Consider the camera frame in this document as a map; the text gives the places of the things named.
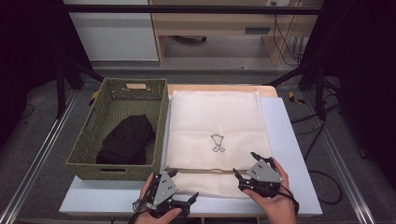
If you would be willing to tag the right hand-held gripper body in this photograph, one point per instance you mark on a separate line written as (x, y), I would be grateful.
(264, 174)

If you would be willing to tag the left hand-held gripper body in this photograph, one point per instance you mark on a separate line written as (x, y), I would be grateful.
(165, 188)

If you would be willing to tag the black cloth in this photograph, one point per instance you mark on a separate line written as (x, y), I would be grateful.
(127, 141)

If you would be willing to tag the green woven basket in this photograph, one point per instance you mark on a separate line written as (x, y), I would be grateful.
(124, 105)

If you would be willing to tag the person's left hand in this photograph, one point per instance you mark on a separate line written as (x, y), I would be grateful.
(155, 219)

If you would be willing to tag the person's right hand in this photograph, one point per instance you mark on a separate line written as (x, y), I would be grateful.
(280, 208)

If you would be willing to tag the yellow and black clamp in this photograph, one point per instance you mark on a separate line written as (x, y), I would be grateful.
(294, 99)
(94, 96)

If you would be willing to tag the black metal stand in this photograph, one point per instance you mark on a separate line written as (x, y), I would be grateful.
(60, 93)
(320, 93)

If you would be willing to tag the light wooden desk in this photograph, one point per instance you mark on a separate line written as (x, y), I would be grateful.
(218, 23)

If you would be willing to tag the dark curtain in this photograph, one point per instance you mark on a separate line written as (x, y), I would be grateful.
(364, 62)
(28, 46)

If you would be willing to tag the white cabinet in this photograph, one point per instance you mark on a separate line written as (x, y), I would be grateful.
(115, 37)

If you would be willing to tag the black horizontal bar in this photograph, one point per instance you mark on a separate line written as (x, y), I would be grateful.
(186, 9)

